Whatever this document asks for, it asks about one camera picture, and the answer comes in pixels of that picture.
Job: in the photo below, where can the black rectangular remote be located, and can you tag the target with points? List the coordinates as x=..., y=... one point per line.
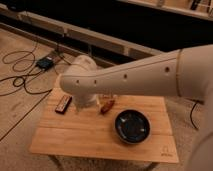
x=63, y=104

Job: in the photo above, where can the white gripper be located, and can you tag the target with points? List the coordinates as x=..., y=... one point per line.
x=82, y=101

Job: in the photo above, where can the long wooden shelf beam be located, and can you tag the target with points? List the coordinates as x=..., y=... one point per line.
x=81, y=34

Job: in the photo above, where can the wooden table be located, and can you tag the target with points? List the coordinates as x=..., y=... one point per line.
x=87, y=133

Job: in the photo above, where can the brown sausage shaped item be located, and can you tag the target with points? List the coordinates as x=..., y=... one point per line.
x=107, y=106

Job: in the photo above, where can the dark blue round bowl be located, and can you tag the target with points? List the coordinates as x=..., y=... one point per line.
x=132, y=126

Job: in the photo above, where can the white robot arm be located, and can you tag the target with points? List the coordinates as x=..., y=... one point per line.
x=185, y=73

